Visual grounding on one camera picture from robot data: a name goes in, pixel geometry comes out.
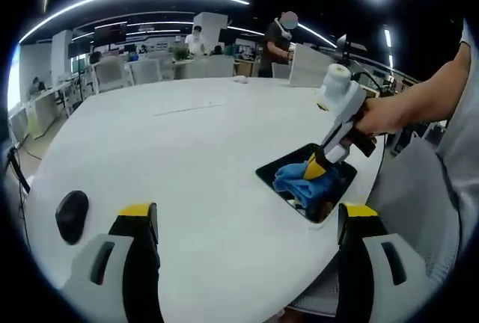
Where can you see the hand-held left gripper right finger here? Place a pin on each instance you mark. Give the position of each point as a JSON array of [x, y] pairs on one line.
[[378, 282]]

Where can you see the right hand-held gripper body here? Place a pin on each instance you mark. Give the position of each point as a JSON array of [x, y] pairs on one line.
[[342, 98]]

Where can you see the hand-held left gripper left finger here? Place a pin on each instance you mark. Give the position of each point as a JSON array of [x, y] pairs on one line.
[[108, 282]]

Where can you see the blue cleaning cloth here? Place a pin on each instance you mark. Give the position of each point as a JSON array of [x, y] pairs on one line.
[[295, 184]]

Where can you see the black tray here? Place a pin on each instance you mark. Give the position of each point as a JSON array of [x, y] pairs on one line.
[[277, 173]]

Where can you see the small white cloth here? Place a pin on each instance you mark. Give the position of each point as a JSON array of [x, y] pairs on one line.
[[241, 79]]

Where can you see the person's right hand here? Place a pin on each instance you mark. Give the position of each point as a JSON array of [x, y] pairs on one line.
[[381, 119]]

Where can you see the white panel board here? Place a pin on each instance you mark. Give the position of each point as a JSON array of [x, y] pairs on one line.
[[308, 67]]

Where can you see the thin black monitor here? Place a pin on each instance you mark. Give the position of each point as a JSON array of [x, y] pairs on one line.
[[342, 48]]

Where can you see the black computer mouse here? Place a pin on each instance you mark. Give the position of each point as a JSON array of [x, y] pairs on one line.
[[72, 216]]

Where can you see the large grey mesh chair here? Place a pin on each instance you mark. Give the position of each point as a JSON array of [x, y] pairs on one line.
[[411, 196]]

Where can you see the grey mesh office chair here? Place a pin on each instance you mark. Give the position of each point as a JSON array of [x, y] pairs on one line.
[[218, 67], [146, 72], [111, 75]]

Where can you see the person's grey shirt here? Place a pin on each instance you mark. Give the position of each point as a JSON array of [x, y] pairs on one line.
[[464, 143]]

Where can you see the leafy desk plant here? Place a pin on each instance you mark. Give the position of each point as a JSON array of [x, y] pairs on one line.
[[180, 54]]

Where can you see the wall screen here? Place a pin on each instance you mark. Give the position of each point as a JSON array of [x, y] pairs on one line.
[[110, 33]]

